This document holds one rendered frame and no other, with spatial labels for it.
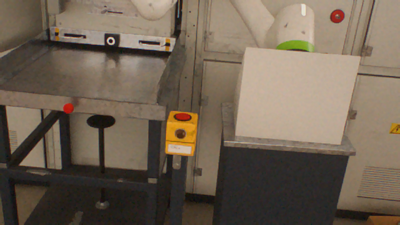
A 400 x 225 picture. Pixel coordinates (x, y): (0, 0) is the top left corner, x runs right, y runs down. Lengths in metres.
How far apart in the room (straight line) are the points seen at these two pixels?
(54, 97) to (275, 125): 0.73
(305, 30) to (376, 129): 0.88
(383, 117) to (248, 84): 1.00
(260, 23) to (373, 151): 0.95
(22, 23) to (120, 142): 0.74
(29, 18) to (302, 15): 1.19
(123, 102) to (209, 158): 0.91
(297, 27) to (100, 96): 0.69
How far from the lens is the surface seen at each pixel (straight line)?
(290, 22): 1.56
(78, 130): 2.35
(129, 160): 2.35
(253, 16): 1.74
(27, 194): 2.55
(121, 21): 1.94
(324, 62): 1.43
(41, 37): 1.98
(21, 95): 1.56
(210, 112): 2.15
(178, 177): 1.31
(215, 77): 2.08
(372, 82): 2.18
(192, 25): 2.04
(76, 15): 1.99
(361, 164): 2.36
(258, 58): 1.39
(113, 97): 1.48
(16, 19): 2.07
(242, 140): 1.46
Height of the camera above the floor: 1.42
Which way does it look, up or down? 24 degrees down
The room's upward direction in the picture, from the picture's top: 5 degrees clockwise
